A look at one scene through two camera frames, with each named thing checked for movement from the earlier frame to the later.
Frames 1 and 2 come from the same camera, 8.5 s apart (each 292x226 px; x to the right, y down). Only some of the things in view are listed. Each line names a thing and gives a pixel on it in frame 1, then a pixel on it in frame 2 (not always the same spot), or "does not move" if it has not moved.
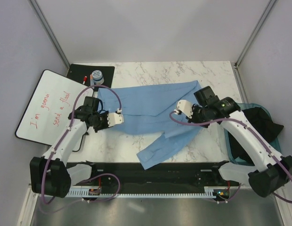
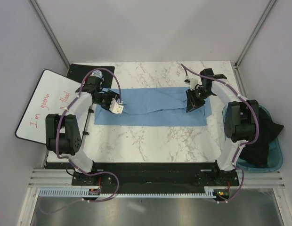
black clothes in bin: (261, 119) does not move
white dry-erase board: (48, 111) does not move
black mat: (77, 72) does not move
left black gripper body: (100, 121) -> (104, 100)
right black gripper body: (198, 115) -> (200, 94)
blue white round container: (98, 77) does not move
